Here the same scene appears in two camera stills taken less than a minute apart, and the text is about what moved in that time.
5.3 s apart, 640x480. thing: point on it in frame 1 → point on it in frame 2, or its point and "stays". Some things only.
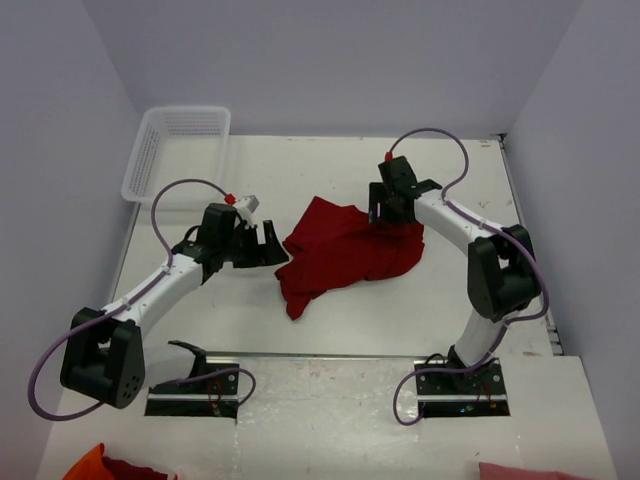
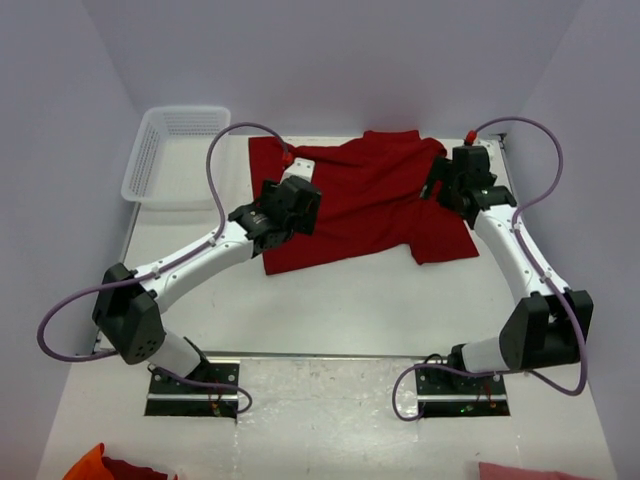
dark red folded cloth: x=123 y=470 stays
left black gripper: x=261 y=254 → x=306 y=222
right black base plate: x=478 y=393 stays
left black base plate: x=211 y=396 stays
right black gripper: x=379 y=194 → x=442 y=171
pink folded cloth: x=488 y=471 stays
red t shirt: x=333 y=245 → x=372 y=202
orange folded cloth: x=90 y=466 stays
